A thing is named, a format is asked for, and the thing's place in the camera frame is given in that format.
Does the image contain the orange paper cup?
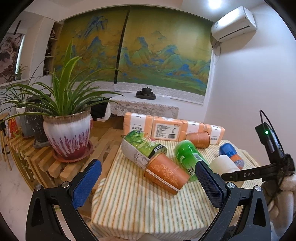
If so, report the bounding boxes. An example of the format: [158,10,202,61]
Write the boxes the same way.
[144,153,190,194]
[186,132,210,149]

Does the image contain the orange tissue pack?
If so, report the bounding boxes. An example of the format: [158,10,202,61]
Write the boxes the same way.
[123,112,154,135]
[152,116,183,141]
[205,124,225,145]
[178,120,205,141]

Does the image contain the white air conditioner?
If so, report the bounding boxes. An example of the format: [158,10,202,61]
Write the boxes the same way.
[211,6,257,42]

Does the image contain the green spider plant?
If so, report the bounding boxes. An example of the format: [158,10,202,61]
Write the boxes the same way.
[1,41,121,123]

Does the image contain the orange paper cup far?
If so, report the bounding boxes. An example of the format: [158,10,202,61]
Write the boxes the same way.
[186,132,210,149]

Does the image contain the wooden slatted plant stand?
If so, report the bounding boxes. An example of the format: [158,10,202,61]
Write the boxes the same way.
[6,135,100,190]

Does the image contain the green plastic bottle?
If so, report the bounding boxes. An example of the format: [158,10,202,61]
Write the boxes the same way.
[174,140,208,182]

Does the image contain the white red flower pot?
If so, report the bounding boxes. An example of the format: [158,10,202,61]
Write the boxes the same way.
[43,109,92,161]

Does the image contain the landscape painting left panel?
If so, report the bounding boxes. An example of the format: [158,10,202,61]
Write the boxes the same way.
[54,6,130,83]

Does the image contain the blue orange bottle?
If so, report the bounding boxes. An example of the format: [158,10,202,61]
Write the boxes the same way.
[219,143,245,170]

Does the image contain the wooden wall shelf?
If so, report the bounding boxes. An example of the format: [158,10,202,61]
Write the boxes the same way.
[43,22,63,76]

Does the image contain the landscape painting panel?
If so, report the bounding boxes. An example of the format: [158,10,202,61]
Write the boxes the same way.
[117,6,212,96]
[54,6,130,83]

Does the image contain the landscape painting right panel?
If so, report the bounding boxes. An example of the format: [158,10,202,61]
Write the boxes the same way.
[117,6,212,96]

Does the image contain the white cup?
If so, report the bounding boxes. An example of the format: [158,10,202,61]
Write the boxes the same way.
[210,155,240,176]

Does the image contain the striped table cloth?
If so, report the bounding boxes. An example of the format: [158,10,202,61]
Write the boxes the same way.
[90,138,263,241]

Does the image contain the black teapot set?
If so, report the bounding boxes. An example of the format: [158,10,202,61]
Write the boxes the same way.
[136,86,156,100]

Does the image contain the red leaf wall picture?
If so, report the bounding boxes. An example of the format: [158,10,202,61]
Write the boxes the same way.
[0,33,23,84]

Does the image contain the orange paper cup near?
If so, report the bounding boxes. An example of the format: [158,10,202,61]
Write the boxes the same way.
[144,153,190,194]

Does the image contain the green label tea bottle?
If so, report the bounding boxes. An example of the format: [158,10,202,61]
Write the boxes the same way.
[121,130,167,170]

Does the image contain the dark speckled flower pot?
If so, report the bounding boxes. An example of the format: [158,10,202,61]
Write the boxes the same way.
[25,104,48,143]

